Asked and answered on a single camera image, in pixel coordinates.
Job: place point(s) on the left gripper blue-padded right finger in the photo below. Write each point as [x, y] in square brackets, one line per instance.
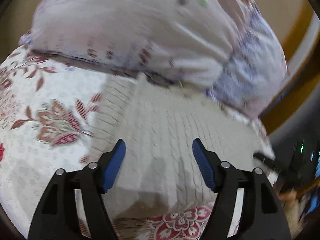
[246, 206]

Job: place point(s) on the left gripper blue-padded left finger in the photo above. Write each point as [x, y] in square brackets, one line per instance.
[56, 215]

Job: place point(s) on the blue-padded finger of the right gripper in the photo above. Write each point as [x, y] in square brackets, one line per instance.
[272, 164]

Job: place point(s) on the beige cable knit sweater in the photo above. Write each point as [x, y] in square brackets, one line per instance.
[159, 174]

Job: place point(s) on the person's right hand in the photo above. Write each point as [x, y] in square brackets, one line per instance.
[288, 196]

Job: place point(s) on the beige fleece right sleeve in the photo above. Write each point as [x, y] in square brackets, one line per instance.
[293, 210]

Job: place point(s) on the floral quilted bedspread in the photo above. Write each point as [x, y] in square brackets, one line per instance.
[47, 122]

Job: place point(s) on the pink floral pillow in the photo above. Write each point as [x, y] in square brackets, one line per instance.
[224, 47]

